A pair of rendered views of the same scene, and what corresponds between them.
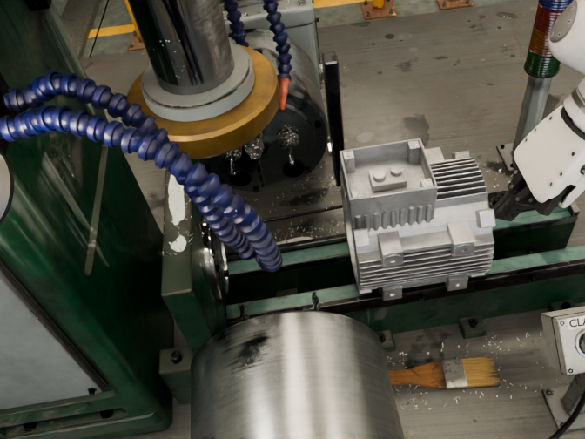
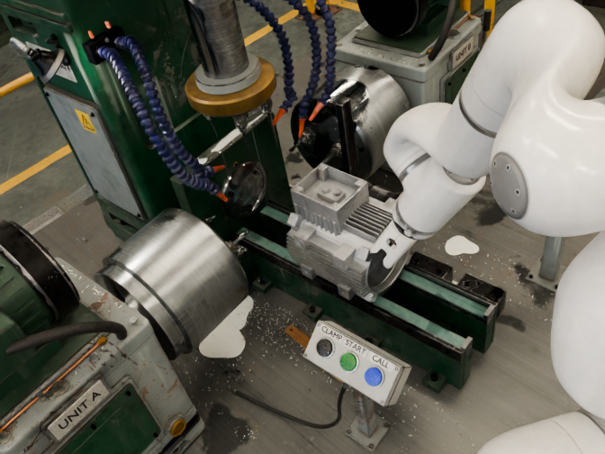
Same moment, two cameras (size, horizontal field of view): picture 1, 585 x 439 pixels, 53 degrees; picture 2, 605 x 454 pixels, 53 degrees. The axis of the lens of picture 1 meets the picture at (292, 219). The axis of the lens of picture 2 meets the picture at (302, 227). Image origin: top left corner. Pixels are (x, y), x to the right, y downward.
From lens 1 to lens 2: 0.80 m
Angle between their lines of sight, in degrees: 32
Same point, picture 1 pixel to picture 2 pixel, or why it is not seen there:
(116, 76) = not seen: hidden behind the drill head
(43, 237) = (119, 112)
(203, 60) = (212, 61)
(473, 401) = (321, 380)
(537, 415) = (345, 416)
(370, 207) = (302, 202)
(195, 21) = (208, 40)
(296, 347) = (177, 231)
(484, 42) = not seen: outside the picture
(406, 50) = not seen: hidden behind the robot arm
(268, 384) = (151, 236)
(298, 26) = (412, 80)
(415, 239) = (321, 240)
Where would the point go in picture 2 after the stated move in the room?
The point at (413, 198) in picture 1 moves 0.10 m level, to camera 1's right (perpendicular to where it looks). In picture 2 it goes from (324, 211) to (367, 228)
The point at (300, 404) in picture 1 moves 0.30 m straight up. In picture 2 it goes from (150, 251) to (86, 115)
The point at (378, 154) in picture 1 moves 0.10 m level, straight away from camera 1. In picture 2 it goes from (342, 178) to (377, 155)
